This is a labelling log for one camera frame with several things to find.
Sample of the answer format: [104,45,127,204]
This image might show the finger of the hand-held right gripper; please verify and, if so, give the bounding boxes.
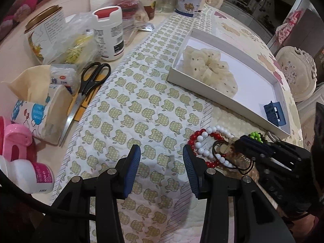
[234,135,273,159]

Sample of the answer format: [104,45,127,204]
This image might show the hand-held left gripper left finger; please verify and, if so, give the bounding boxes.
[33,144,141,243]

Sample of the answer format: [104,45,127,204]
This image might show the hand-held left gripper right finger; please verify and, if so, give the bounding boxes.
[183,144,295,243]

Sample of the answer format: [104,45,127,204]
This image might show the green bead bracelet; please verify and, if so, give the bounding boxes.
[249,131,266,142]

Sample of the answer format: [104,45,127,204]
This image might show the white bead bracelet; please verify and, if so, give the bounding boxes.
[194,126,236,169]

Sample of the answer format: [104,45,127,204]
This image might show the black hair tie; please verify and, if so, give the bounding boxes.
[213,140,254,175]

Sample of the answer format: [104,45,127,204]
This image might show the red bead bracelet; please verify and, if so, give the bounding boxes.
[189,129,229,169]

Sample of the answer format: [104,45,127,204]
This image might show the white shallow cardboard box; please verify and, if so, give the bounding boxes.
[167,28,291,140]

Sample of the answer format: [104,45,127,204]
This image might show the blue hair claw clip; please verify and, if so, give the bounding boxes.
[263,101,286,127]

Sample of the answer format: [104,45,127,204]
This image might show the quilted patchwork table mat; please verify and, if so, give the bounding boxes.
[49,5,304,243]

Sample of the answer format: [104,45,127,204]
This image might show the yellow paper packet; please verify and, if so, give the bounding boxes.
[67,91,89,122]

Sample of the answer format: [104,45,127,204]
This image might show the cream carved upholstered chair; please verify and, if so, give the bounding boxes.
[275,46,318,103]

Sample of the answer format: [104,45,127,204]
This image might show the cream dotted fabric scrunchie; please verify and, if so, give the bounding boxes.
[182,46,239,97]

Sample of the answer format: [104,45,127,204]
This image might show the white bottle with pink label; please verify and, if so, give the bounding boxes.
[0,154,55,194]

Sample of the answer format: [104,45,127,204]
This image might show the cartoon print tissue pack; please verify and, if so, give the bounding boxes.
[1,65,74,146]

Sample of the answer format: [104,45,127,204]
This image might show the small white tissue packet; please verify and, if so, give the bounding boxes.
[49,64,80,95]

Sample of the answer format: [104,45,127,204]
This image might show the pink plastic holder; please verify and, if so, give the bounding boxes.
[0,116,33,162]

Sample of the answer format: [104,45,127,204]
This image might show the pink floral cloth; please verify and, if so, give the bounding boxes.
[275,10,304,46]

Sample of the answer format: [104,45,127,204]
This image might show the clear bag with yellow contents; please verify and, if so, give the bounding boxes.
[43,13,102,69]

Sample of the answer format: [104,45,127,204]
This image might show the white bottle with red cap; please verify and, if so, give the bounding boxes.
[92,6,125,61]

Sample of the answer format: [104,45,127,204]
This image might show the clear bag with red contents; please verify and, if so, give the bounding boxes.
[115,0,140,21]

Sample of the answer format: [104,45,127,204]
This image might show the gold rimmed tin can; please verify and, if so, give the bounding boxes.
[25,5,66,65]

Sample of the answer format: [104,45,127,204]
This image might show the small empty glass jar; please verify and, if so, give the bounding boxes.
[155,0,178,14]

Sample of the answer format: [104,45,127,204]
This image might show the pink floral cushion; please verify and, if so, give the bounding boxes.
[0,0,43,43]

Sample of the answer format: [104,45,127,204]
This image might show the black handled scissors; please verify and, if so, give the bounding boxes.
[59,62,111,147]

